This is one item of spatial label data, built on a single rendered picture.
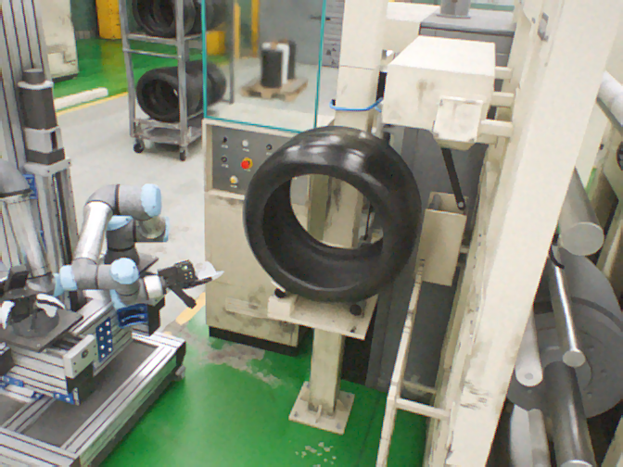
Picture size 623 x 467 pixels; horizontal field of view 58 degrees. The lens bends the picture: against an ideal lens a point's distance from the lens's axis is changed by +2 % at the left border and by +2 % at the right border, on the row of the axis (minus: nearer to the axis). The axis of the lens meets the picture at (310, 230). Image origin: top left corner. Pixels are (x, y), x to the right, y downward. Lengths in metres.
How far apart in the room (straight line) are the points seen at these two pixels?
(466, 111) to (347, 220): 1.03
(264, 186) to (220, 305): 1.41
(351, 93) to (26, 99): 1.11
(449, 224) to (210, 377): 1.55
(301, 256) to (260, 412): 0.97
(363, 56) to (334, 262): 0.77
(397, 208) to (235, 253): 1.35
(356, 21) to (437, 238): 0.82
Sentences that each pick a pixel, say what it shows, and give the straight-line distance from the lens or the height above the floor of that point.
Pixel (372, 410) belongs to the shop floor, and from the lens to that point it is 2.92.
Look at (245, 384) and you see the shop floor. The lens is 2.98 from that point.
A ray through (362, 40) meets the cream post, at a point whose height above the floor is 1.75.
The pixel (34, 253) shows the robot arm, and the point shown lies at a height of 1.07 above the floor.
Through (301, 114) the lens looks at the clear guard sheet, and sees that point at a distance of 2.55.
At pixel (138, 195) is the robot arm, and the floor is 1.20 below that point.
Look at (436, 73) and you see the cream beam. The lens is 1.39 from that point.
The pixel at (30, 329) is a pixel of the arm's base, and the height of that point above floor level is 0.75.
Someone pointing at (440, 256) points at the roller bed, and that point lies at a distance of 2.15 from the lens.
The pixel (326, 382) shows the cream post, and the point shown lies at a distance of 2.69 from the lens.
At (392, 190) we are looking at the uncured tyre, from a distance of 1.73.
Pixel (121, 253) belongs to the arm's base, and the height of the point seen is 0.80.
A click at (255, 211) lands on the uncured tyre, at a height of 1.23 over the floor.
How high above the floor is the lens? 2.00
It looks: 26 degrees down
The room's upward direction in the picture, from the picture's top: 5 degrees clockwise
